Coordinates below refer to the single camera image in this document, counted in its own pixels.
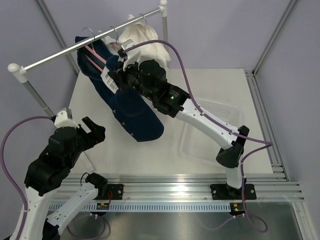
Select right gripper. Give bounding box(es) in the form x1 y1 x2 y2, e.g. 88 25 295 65
108 57 157 102

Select pink hanger with shirt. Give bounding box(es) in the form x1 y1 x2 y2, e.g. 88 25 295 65
110 26 120 50

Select dark blue denim skirt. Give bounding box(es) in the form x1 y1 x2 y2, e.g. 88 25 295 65
77 39 165 142

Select white shirt garment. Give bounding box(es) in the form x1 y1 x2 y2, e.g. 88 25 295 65
101 36 119 51

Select pink hanger with skirt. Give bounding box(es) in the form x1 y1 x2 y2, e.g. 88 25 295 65
81 26 109 75

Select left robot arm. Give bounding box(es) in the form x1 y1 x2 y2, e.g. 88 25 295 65
0 116 108 240

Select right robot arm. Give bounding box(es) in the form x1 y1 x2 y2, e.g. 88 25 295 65
109 60 250 200

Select cream white long garment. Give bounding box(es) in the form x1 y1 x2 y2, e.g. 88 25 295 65
118 22 171 71

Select white plastic basket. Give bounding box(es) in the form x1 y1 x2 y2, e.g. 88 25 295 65
178 98 242 167

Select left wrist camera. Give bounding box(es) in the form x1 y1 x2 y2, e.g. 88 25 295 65
53 107 79 129

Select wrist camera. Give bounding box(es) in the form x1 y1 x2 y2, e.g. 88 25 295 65
53 107 79 129
118 39 141 71

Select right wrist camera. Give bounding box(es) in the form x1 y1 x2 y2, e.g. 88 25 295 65
118 39 141 71

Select aluminium mounting rail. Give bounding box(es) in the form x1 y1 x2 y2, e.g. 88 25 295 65
33 173 306 203

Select silver clothes rack rail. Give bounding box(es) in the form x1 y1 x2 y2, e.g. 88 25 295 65
21 5 167 73

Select right rack post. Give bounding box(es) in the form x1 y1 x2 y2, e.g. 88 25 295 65
159 0 169 42

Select rack post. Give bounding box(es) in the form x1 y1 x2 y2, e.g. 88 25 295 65
159 0 169 42
7 63 55 118

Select white slotted cable duct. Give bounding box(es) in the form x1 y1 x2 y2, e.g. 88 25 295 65
80 202 231 213

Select left rack post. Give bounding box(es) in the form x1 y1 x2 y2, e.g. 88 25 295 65
7 63 55 118

